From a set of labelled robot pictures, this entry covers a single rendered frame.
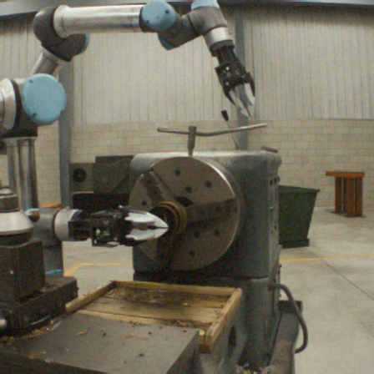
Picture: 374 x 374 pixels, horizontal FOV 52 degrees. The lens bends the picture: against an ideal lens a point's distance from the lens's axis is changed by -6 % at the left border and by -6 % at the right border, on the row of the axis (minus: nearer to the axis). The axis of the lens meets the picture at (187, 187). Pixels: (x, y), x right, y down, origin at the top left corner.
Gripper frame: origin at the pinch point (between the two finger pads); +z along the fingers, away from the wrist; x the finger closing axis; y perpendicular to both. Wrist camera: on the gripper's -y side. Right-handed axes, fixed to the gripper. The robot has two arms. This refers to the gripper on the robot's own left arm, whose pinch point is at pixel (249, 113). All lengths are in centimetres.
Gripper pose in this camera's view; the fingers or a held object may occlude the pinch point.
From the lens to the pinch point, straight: 115.3
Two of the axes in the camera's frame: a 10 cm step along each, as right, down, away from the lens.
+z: 3.4, 9.4, -0.5
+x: 8.9, -3.4, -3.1
